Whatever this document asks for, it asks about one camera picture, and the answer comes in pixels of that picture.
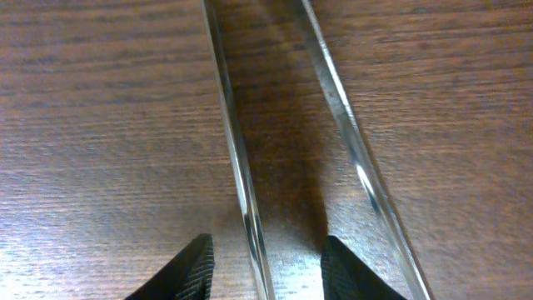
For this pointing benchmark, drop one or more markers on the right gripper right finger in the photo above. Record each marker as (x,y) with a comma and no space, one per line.
(346,277)

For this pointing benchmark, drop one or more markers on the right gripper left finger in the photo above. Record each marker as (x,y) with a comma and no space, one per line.
(188,276)

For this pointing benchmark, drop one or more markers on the steel tongs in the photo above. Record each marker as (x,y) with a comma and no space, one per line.
(344,116)

